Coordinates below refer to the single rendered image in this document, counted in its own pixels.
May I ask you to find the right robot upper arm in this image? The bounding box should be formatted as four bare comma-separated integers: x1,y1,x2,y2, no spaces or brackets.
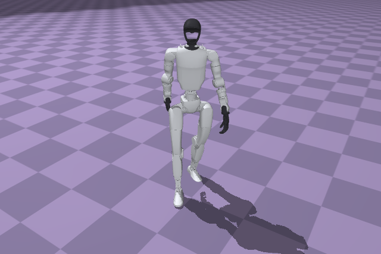
161,48,177,84

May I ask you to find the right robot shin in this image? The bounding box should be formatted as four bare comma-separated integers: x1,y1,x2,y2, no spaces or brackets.
172,154,182,193

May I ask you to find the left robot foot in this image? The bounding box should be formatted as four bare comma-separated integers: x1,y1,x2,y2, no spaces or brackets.
187,166,202,182

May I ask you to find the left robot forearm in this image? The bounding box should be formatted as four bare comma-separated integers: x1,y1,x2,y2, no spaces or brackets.
216,79,230,112

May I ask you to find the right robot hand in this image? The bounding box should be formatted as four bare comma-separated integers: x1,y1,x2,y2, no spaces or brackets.
164,98,171,111

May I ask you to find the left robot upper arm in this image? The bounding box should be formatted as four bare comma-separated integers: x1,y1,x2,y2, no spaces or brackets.
206,49,224,88

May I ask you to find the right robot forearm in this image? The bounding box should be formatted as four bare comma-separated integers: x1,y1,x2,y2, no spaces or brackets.
161,78,172,101

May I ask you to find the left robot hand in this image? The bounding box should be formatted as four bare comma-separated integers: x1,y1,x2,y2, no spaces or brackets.
219,105,230,134

